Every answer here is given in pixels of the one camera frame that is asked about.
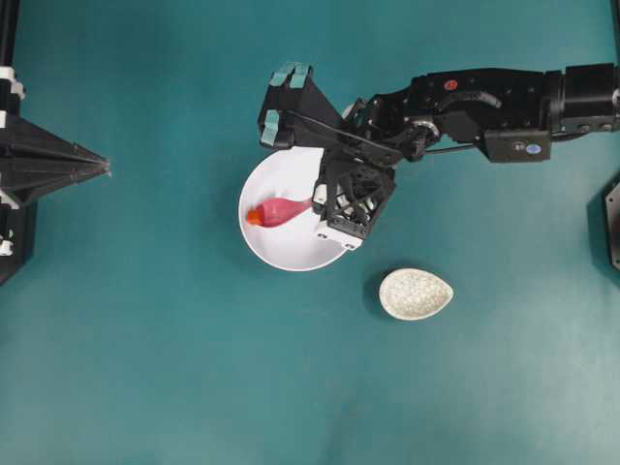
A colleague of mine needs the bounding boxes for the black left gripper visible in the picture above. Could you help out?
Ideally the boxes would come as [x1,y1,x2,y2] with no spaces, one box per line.
[1,65,109,257]

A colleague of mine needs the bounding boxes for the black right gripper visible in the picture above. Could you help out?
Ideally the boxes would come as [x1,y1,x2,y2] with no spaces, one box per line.
[258,62,417,250]

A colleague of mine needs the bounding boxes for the pink plastic spoon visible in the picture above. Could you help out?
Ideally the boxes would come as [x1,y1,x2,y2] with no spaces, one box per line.
[252,198,312,228]

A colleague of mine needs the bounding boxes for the small red block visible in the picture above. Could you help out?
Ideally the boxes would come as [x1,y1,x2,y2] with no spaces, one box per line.
[246,208,264,226]

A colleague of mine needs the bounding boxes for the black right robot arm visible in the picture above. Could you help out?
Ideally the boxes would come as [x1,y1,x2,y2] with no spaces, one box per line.
[258,63,619,250]

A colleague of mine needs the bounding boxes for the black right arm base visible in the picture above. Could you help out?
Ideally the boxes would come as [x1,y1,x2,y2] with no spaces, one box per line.
[587,172,619,281]

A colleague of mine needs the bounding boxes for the white round bowl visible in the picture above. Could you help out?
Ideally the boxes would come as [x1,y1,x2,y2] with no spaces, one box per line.
[238,147,363,271]

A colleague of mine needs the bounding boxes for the speckled teardrop spoon rest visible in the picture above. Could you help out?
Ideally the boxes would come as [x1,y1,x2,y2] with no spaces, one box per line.
[379,268,454,322]

